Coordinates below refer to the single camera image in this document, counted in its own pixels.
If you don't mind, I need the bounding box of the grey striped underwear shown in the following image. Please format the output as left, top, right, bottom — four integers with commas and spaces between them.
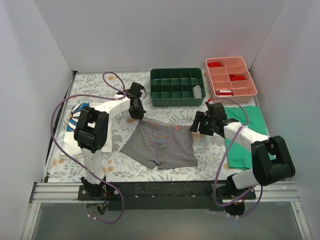
120, 120, 198, 170
192, 85, 203, 99

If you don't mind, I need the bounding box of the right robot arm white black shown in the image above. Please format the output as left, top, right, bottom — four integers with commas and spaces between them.
189, 101, 296, 199

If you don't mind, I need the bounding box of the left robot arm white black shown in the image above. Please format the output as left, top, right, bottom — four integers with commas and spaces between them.
73, 82, 146, 200

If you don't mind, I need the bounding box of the rolled grey striped underwear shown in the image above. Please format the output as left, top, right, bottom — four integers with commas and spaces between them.
192, 85, 203, 99

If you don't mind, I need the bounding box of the red white rolled cloth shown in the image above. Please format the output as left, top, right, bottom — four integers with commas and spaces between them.
216, 89, 233, 97

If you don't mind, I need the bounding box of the dark green divided organizer tray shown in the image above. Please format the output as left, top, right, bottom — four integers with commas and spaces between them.
149, 67, 206, 107

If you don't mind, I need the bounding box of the pink divided organizer tray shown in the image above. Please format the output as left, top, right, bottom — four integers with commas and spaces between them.
205, 56, 257, 104

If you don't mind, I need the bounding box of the green folded cloth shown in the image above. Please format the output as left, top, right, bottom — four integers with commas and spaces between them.
224, 105, 267, 170

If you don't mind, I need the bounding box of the floral patterned table mat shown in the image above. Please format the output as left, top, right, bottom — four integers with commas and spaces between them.
47, 71, 282, 183

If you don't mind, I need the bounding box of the red rolled cloth middle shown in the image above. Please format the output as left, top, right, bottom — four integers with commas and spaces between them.
228, 74, 247, 82

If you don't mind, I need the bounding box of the red rolled cloth top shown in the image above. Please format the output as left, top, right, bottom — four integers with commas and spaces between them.
207, 61, 222, 68

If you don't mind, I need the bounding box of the white cloth with blue flower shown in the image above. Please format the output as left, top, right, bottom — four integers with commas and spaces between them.
63, 102, 113, 159

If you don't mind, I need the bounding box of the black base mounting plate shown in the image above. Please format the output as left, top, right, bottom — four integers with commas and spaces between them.
77, 180, 249, 211

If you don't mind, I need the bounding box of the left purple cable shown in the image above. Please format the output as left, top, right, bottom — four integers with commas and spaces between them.
50, 71, 126, 225

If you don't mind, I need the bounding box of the purple cable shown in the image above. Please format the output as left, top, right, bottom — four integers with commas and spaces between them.
204, 97, 264, 218
50, 71, 126, 225

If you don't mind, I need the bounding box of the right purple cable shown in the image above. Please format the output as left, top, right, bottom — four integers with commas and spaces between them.
204, 97, 264, 218

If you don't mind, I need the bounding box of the aluminium frame rail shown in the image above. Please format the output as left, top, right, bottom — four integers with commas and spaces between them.
29, 181, 312, 240

